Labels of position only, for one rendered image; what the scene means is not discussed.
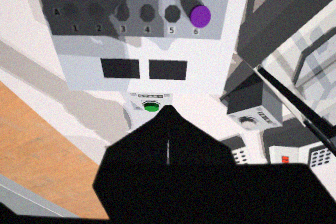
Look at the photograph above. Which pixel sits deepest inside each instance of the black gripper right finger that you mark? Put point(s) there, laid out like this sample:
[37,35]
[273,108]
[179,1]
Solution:
[188,144]

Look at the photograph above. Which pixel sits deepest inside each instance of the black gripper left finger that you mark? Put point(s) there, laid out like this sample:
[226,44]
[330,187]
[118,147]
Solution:
[147,143]

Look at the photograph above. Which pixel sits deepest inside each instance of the white tube rack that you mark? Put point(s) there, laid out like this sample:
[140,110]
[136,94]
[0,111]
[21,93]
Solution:
[239,151]

